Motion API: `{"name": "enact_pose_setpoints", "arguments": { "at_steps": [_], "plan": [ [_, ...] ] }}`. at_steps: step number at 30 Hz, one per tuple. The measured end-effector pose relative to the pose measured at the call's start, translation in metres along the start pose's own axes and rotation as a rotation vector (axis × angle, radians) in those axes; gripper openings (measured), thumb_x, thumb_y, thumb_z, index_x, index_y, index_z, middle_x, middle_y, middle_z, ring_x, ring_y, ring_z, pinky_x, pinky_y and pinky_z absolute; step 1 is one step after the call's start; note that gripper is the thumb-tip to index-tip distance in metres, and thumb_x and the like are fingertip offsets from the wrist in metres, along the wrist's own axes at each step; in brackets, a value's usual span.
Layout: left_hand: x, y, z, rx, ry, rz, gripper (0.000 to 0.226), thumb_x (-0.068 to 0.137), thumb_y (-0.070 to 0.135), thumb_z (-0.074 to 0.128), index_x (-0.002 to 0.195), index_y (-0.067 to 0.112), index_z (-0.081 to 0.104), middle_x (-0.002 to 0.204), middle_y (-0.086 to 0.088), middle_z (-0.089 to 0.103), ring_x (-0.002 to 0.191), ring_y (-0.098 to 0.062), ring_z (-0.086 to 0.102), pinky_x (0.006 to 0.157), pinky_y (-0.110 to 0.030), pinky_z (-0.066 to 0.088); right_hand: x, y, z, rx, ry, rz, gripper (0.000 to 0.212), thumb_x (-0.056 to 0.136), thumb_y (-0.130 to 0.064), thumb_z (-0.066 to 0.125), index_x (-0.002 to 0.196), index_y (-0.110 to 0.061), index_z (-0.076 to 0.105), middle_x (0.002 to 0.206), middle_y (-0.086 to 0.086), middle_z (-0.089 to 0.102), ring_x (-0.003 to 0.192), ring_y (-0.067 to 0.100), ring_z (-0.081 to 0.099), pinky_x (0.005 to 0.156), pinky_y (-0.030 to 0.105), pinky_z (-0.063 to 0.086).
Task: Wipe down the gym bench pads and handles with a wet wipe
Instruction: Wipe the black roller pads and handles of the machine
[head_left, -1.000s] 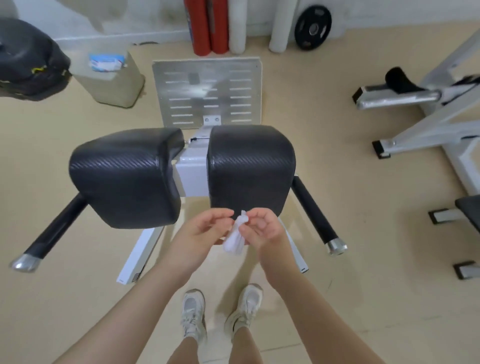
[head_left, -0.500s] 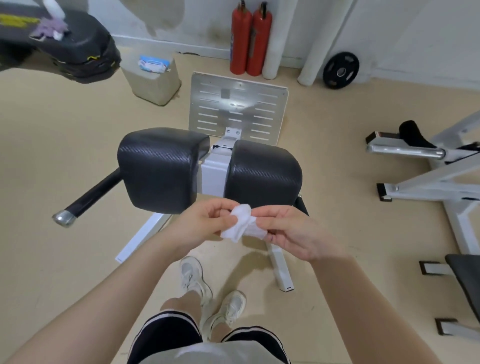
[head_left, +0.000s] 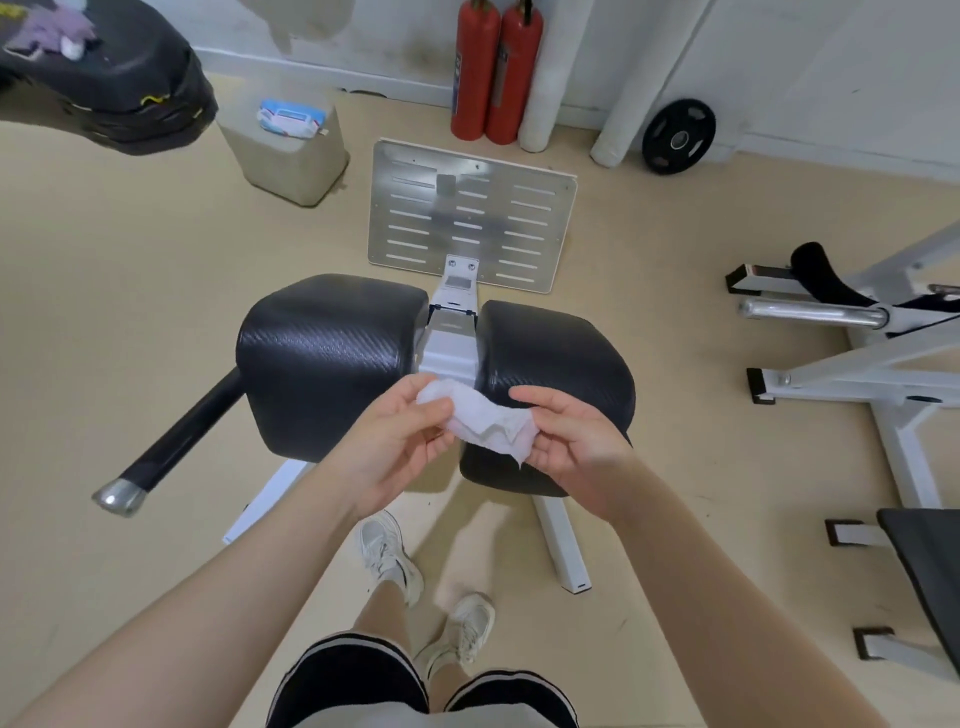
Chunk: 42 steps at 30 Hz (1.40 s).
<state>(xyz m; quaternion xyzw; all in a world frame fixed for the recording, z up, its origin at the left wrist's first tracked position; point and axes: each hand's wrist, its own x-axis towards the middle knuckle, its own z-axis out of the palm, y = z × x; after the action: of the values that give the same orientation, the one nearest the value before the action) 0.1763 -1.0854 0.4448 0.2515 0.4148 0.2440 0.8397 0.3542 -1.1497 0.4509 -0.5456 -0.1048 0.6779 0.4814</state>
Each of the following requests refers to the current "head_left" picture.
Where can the person's right hand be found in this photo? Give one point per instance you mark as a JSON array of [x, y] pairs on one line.
[[585, 457]]

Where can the person's left hand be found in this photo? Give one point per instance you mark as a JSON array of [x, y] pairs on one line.
[[390, 442]]

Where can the white cleaning wipe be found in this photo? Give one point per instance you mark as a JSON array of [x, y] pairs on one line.
[[480, 420]]

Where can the black textured cushion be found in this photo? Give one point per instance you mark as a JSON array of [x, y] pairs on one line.
[[330, 360]]

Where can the white machine frame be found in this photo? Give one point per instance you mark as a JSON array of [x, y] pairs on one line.
[[450, 352]]

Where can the black cushion with small dents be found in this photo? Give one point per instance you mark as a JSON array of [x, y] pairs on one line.
[[555, 345]]

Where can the black grip bar silver cap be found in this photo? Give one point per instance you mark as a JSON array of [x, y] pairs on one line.
[[180, 435]]

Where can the perforated metal footplate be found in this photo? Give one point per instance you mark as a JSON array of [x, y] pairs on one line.
[[499, 225]]

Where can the blue white wet wipe pack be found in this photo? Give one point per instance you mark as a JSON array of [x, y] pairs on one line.
[[289, 120]]

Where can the long black back pad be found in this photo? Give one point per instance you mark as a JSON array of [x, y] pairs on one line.
[[930, 570]]

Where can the person's right forearm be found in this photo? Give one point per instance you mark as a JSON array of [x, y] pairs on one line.
[[750, 622]]

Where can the person's left forearm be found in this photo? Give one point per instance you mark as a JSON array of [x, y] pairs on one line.
[[187, 607]]

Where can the person's left beige sneaker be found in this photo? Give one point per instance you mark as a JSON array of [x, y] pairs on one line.
[[386, 551]]

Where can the person's beige sneaker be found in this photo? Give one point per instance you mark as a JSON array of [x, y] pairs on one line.
[[465, 630], [386, 551]]

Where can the person's left leg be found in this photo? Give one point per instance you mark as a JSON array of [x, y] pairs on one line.
[[382, 615]]

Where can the person's leg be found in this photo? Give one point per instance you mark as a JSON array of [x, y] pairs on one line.
[[446, 686], [382, 615]]

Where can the person's right beige sneaker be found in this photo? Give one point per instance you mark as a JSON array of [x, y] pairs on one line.
[[465, 630]]

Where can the person's black striped shorts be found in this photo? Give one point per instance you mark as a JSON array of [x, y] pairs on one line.
[[345, 682]]

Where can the person's right leg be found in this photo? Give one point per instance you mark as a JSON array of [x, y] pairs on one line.
[[446, 686]]

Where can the person's grey white shirt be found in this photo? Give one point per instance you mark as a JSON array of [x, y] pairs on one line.
[[420, 716]]

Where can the black weight plate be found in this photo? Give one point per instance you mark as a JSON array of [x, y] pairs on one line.
[[664, 154]]

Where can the white exercise machine black roller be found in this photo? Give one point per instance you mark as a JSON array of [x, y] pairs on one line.
[[900, 360]]

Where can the purple cloth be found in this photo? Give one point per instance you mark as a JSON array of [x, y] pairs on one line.
[[52, 26]]

